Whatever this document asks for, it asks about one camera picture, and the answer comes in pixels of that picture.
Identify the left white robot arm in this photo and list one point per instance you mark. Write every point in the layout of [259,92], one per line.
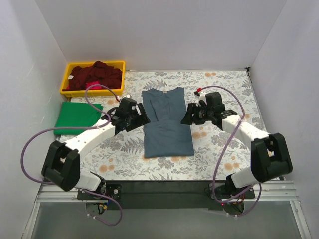
[62,163]

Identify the dark red t shirt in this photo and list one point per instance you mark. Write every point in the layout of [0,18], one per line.
[107,75]

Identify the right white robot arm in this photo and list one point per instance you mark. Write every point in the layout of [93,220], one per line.
[269,153]

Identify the aluminium frame rail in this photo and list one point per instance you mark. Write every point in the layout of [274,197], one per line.
[51,193]

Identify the yellow plastic bin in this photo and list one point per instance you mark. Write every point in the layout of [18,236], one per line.
[103,92]

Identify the pink t shirt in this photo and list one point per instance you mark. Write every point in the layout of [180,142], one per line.
[93,85]

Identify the folded green t shirt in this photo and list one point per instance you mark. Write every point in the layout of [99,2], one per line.
[77,115]

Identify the blue-grey t shirt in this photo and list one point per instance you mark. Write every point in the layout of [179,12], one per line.
[165,136]

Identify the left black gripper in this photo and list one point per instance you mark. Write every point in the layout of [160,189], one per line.
[134,118]

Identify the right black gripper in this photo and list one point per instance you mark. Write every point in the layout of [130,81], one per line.
[195,114]

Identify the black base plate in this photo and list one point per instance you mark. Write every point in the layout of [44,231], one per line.
[161,194]

